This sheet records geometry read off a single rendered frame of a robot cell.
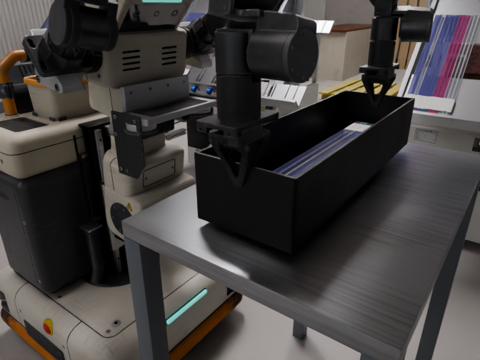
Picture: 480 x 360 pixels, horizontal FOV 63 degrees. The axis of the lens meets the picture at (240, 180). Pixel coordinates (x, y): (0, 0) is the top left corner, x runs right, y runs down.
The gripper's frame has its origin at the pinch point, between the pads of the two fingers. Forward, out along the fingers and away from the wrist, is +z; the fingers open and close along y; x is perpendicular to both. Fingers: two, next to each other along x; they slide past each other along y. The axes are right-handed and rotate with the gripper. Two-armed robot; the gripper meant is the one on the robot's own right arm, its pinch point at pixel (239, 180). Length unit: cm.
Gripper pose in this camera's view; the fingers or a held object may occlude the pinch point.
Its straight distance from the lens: 54.8
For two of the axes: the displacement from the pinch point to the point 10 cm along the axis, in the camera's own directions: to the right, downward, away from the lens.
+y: 5.9, -3.3, 7.4
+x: -8.1, -2.2, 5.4
